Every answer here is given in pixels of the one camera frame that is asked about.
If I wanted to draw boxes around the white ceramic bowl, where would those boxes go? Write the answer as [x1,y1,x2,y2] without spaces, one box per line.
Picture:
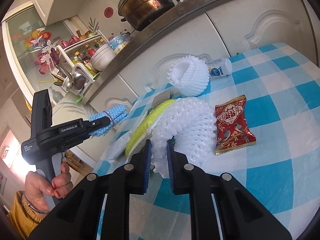
[90,44,115,71]

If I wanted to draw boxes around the white foam fruit net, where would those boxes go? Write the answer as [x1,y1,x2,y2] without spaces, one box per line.
[168,55,210,97]

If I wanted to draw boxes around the yellow green scrubbing sponge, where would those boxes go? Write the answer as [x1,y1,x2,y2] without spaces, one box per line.
[125,99,176,160]

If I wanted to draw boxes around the red snack packet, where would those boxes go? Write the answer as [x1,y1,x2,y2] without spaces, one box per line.
[215,95,256,155]

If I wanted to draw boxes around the blue white printed container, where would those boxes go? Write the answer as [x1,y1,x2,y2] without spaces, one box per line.
[108,35,128,55]

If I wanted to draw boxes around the grey square pad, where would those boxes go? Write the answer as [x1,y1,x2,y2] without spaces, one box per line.
[151,89,171,107]

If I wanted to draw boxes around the bronze cooking pot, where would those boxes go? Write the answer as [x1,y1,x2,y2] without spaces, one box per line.
[118,0,175,31]

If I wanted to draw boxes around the white feather tissue pack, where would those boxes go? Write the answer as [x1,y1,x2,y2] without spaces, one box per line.
[106,133,131,160]

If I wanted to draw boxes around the blue white checkered tablecloth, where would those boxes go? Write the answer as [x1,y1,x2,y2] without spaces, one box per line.
[111,43,319,239]

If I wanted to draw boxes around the yellow sleeve forearm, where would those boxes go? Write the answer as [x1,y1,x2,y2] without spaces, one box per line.
[7,191,43,239]

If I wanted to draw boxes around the blue patterned cloth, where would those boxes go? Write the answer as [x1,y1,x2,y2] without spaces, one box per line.
[89,104,129,137]

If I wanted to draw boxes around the person's left hand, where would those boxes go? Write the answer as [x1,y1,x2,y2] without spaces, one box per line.
[24,162,73,212]

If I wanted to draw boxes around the white dish rack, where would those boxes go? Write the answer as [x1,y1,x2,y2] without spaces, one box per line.
[51,30,112,101]

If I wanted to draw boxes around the white kitchen cabinet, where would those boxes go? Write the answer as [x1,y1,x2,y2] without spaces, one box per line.
[51,0,316,165]

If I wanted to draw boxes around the long white foam net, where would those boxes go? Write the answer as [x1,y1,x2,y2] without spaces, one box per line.
[151,97,217,179]

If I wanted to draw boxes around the small white plastic bottle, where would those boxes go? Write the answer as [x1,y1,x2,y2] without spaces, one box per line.
[206,58,233,78]

